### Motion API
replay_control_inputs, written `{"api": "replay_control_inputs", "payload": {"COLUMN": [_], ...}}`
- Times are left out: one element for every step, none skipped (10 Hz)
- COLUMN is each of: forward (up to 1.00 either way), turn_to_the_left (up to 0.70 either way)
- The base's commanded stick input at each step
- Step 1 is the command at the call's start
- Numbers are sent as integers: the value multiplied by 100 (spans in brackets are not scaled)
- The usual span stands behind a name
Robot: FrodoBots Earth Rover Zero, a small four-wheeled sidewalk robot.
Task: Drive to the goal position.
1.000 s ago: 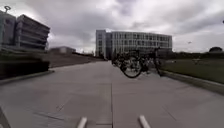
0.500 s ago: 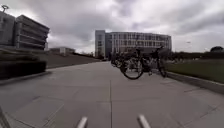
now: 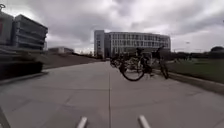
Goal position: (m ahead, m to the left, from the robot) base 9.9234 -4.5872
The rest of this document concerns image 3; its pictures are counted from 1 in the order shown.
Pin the row of parked bicycles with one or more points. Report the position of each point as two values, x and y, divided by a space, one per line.
133 65

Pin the grey concrete slab path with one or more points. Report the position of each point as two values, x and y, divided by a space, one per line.
100 96

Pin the dark bush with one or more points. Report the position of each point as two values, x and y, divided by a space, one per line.
217 49

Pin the robot's own part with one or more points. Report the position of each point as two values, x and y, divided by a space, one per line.
82 122
144 122

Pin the pale glass-fronted building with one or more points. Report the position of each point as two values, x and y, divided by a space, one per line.
133 42

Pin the grass lawn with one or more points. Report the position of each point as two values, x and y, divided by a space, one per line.
200 68

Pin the grey multi-storey building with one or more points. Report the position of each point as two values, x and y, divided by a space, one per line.
5 31

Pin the dark banded multi-storey building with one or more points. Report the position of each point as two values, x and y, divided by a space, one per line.
31 33

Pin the low grey building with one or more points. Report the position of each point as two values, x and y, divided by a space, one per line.
60 50

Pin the wide concrete steps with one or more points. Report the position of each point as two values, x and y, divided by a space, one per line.
66 60

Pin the grey concrete kerb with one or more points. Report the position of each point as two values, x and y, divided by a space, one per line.
200 83
23 77

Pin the dark hedge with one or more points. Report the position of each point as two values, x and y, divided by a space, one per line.
20 69
196 55

